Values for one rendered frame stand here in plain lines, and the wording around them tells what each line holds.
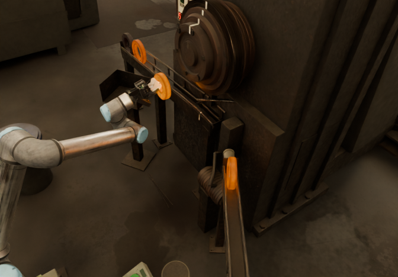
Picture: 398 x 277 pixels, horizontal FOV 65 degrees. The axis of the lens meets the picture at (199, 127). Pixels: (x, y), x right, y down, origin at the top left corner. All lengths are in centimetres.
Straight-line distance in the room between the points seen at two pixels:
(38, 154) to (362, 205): 210
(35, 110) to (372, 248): 287
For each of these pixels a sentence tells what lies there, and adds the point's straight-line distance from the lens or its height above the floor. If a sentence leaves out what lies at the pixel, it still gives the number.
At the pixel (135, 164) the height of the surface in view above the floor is 1.
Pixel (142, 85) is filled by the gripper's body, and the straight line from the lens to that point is 176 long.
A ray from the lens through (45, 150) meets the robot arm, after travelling 139.
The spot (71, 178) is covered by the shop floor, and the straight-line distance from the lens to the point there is 252.
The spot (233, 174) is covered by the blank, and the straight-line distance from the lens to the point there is 145.
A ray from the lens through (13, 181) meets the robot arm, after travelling 154.
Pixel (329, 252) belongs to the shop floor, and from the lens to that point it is 227.
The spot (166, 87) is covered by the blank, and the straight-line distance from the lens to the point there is 175.
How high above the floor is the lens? 187
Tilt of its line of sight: 42 degrees down
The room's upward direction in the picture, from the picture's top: 3 degrees clockwise
